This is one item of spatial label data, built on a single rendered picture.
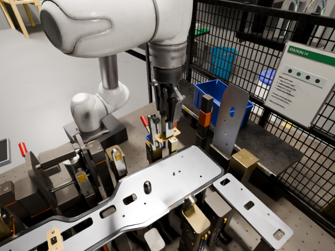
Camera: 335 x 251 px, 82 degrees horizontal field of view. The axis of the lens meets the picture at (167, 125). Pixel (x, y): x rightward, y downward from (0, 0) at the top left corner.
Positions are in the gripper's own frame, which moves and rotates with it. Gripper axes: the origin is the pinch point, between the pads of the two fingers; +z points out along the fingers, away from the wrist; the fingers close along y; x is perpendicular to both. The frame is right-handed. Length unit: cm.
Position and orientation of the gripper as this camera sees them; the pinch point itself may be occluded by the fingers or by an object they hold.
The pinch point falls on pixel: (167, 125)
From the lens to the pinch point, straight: 61.8
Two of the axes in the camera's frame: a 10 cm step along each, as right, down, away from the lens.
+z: 0.0, 7.7, 6.4
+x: 8.2, -3.6, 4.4
